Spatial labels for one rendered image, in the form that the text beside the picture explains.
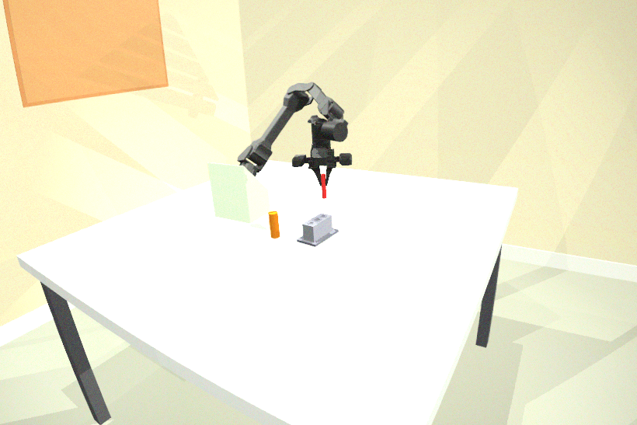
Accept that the orange cylinder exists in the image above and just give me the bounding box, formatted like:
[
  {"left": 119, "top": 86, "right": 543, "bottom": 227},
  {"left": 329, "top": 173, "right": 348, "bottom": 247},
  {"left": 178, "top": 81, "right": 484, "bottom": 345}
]
[{"left": 268, "top": 211, "right": 280, "bottom": 239}]

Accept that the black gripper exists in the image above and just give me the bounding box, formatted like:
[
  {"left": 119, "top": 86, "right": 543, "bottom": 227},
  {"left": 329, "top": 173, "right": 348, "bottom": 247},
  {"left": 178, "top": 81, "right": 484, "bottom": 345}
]
[{"left": 292, "top": 139, "right": 352, "bottom": 186}]

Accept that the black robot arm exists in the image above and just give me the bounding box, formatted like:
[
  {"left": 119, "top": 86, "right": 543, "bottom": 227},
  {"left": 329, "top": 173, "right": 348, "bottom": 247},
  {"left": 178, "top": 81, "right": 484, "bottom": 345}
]
[{"left": 237, "top": 82, "right": 349, "bottom": 177}]

